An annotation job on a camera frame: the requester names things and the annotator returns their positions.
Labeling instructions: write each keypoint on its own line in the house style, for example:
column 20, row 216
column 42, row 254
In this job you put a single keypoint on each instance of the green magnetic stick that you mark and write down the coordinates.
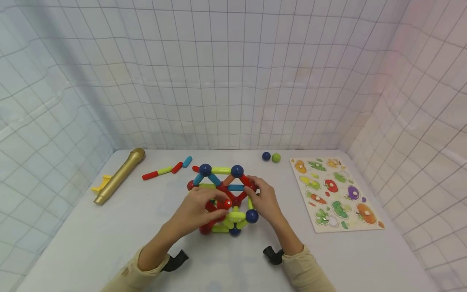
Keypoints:
column 165, row 170

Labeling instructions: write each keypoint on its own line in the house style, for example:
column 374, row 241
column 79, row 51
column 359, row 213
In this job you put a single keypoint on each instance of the short red magnetic stick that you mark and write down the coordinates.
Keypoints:
column 177, row 167

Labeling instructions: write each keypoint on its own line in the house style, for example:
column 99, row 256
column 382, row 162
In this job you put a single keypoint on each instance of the person's left thumb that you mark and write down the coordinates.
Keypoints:
column 217, row 216

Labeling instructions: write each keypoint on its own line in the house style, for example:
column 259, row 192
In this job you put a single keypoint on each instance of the wooden vegetable puzzle board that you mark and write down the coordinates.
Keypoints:
column 335, row 194

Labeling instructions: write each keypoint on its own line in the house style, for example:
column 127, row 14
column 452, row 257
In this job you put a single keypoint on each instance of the blue ball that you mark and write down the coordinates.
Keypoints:
column 266, row 156

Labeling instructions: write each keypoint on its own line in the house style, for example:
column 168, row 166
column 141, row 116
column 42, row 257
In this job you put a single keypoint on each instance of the long red magnetic stick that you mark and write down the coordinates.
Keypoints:
column 150, row 175

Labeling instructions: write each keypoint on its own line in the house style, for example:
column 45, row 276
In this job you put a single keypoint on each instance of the person's right hand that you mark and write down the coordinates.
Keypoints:
column 268, row 202

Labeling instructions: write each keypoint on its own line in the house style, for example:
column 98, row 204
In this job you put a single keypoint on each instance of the person's right thumb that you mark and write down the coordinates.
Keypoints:
column 253, row 197

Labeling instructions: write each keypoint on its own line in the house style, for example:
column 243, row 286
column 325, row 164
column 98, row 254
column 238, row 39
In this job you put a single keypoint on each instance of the gold toy microphone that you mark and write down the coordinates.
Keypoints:
column 118, row 176

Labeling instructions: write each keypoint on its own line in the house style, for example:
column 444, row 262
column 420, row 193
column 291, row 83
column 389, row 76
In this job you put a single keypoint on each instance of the person's left fingers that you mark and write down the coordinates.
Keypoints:
column 213, row 194

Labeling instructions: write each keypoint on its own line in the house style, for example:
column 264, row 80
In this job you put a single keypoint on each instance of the yellow plastic toy piece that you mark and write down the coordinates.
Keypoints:
column 101, row 184

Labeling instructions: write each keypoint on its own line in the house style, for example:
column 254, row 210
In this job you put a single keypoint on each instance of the person's right fingers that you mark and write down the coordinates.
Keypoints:
column 256, row 182

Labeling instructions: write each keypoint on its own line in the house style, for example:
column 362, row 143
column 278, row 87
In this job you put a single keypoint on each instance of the person's left forearm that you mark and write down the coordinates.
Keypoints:
column 153, row 255

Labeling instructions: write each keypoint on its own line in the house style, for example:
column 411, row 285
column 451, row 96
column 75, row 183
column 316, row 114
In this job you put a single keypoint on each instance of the blue magnetic stick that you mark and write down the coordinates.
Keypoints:
column 187, row 162

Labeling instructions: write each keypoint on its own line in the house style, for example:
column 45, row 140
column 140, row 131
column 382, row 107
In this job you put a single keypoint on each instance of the person's left hand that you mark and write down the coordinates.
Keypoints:
column 193, row 213

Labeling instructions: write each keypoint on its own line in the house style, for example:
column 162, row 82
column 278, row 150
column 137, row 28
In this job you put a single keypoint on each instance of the green ball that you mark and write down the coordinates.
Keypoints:
column 276, row 157

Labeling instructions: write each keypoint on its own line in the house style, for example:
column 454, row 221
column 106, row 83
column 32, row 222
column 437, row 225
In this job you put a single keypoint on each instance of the person's right forearm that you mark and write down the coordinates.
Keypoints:
column 299, row 255

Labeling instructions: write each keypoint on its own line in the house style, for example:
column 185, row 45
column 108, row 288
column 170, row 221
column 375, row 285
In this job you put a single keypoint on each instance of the magnetic stick and ball structure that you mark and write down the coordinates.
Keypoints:
column 233, row 180

